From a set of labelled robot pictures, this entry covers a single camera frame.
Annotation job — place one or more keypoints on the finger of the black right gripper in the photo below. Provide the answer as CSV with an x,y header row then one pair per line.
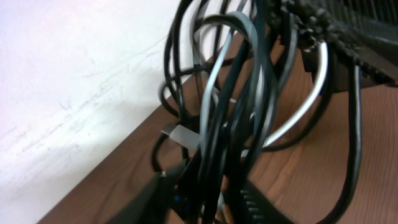
x,y
361,32

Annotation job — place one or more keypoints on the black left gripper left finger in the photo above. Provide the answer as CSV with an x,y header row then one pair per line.
x,y
152,203

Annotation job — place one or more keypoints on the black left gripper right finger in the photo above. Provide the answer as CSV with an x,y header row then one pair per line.
x,y
254,208

